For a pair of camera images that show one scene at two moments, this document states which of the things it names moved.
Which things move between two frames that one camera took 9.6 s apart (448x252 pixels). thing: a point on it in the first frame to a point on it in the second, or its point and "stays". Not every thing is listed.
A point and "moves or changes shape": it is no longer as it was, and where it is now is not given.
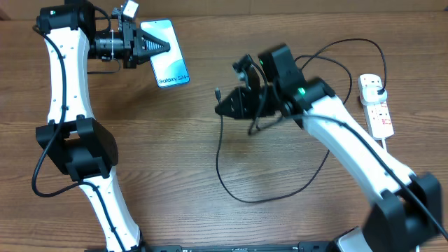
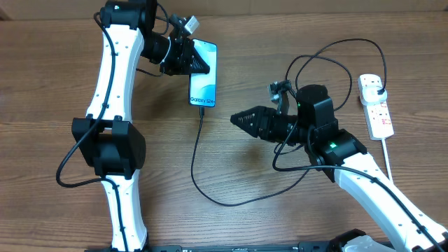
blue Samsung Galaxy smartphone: (170, 68) moves or changes shape
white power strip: (379, 121) stays
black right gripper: (241, 99) to (262, 116)
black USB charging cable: (304, 57) to (305, 57)
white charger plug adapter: (369, 96) stays
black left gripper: (135, 41) to (186, 54)
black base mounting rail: (313, 246) stays
